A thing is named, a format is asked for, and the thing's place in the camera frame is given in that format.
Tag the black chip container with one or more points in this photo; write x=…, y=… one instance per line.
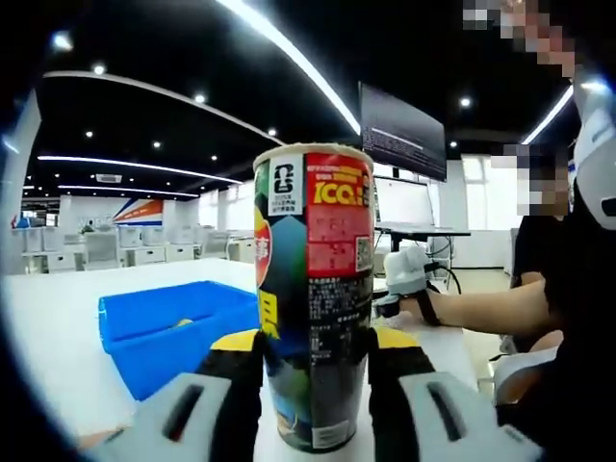
x=313, y=269

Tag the curved white ceiling band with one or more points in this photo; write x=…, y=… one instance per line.
x=144, y=89

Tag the row of white office desks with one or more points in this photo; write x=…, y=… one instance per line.
x=120, y=250

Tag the black standing desk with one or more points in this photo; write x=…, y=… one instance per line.
x=423, y=232

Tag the large black screen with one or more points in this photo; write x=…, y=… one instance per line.
x=404, y=135

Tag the long ceiling light strip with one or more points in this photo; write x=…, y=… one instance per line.
x=298, y=62

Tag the yellow can lid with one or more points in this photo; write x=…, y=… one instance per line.
x=184, y=323

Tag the group of round ceiling downlights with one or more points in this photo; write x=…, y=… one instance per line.
x=199, y=98

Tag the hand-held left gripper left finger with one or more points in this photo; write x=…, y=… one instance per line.
x=183, y=418

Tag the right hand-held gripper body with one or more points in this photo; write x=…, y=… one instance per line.
x=406, y=269

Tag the red and blue wall graphic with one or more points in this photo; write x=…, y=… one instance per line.
x=139, y=214

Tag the thin ceiling light strip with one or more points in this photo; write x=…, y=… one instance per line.
x=135, y=165

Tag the ceiling air conditioning unit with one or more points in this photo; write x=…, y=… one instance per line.
x=110, y=178

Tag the white table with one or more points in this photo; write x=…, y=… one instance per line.
x=48, y=327

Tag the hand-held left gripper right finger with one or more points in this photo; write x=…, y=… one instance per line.
x=418, y=418

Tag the blue plastic box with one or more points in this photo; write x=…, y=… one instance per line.
x=144, y=356

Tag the white computer monitor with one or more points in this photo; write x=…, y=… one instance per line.
x=402, y=202

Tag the person's black shirt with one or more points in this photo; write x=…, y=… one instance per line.
x=577, y=298

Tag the white worn device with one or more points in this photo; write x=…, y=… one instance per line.
x=597, y=159

